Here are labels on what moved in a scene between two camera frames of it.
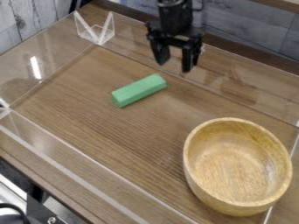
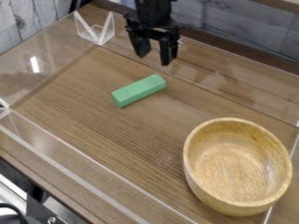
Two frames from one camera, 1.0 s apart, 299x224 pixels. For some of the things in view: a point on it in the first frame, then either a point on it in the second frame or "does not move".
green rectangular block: (131, 92) does not move
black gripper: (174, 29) → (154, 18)
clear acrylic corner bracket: (96, 33) does not move
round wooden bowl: (238, 166) does not move
